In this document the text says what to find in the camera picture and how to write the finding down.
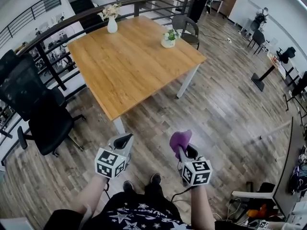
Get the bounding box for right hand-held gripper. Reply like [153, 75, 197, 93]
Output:
[176, 144, 213, 187]

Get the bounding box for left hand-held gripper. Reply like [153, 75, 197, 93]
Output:
[94, 133, 134, 179]

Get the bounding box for purple cloth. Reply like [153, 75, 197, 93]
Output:
[169, 129, 193, 160]

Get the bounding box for small white flower pot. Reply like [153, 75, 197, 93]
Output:
[160, 29, 182, 49]

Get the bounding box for person's left forearm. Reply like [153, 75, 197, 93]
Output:
[71, 175, 108, 215]

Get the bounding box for person's right forearm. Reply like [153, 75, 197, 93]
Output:
[190, 185, 215, 221]

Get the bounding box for white table leg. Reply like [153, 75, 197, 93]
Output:
[177, 63, 200, 99]
[112, 116, 127, 136]

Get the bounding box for person's left shoe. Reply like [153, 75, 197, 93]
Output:
[123, 180, 134, 193]

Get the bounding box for person's black trousers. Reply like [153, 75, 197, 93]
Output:
[109, 181, 175, 202]

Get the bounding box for person's black star-print shirt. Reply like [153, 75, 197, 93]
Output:
[44, 190, 240, 230]

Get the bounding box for black mesh office chair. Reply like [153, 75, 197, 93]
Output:
[0, 49, 86, 157]

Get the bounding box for dark metal railing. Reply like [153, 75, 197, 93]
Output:
[0, 0, 196, 167]

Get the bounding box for brown wicker chair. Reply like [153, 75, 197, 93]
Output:
[171, 15, 200, 50]

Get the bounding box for white vase with pink flowers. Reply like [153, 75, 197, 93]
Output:
[98, 3, 122, 34]

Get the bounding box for black four-legged chair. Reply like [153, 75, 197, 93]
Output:
[247, 29, 267, 55]

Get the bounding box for black high-back office chair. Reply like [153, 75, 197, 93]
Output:
[275, 46, 297, 64]

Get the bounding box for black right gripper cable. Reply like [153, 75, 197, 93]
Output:
[170, 185, 192, 201]

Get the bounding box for wooden table with black pedestal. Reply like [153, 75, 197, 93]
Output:
[251, 54, 288, 92]

